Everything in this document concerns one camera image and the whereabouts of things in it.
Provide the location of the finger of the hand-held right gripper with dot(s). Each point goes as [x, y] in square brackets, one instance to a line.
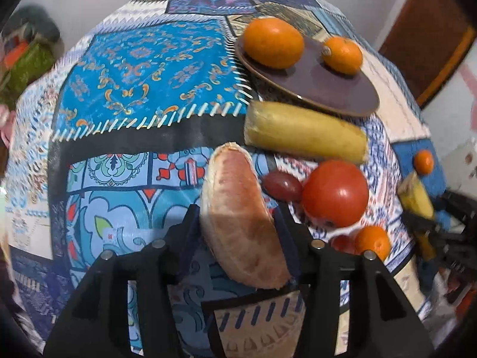
[460, 205]
[432, 231]

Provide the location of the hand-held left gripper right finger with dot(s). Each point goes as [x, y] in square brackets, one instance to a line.
[290, 248]

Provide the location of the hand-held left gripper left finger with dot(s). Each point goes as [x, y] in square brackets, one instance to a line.
[188, 248]

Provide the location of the short corn cob piece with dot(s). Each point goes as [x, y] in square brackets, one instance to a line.
[415, 195]

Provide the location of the dark red grape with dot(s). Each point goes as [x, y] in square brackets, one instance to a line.
[342, 243]
[282, 186]

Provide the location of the small orange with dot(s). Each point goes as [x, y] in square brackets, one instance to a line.
[423, 161]
[372, 242]

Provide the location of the red tomato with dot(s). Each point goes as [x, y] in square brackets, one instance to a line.
[334, 193]

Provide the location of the long corn cob piece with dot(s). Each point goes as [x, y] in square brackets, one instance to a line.
[302, 132]

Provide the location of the brown round plate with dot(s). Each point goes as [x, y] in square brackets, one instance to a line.
[328, 85]

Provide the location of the blue patchwork tablecloth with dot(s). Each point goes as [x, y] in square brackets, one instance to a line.
[149, 82]

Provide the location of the brown wooden door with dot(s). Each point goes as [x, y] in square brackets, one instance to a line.
[425, 37]

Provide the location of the medium orange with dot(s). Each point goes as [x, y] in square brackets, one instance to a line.
[343, 55]

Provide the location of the large orange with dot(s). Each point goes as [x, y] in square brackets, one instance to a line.
[272, 43]

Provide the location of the green storage bag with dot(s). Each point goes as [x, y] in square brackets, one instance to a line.
[31, 59]

